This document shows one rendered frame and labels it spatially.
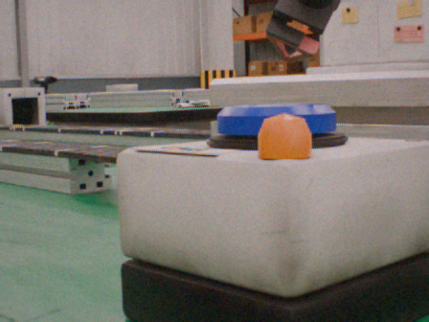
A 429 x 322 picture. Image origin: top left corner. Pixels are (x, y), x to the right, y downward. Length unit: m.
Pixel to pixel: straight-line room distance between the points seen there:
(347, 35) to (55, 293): 3.64
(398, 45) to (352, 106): 3.38
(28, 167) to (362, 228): 0.45
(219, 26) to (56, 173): 7.99
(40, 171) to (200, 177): 0.42
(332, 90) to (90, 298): 0.14
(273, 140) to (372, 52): 3.61
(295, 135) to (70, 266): 0.17
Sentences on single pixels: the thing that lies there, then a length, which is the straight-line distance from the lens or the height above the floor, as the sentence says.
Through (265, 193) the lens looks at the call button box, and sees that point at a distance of 0.19.
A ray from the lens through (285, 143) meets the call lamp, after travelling 0.19.
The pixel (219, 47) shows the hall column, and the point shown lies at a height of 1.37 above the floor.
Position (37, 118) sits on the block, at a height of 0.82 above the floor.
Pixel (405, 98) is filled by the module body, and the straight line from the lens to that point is 0.30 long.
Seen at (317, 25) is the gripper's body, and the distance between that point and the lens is 0.85.
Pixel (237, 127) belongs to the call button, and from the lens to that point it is 0.22.
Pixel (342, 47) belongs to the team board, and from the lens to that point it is 3.90.
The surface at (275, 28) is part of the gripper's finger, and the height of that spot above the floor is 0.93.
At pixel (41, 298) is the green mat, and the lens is 0.28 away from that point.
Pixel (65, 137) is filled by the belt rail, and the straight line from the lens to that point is 0.93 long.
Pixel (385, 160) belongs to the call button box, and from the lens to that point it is 0.22.
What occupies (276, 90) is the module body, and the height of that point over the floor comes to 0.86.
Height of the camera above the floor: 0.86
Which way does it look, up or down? 6 degrees down
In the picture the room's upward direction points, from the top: 2 degrees counter-clockwise
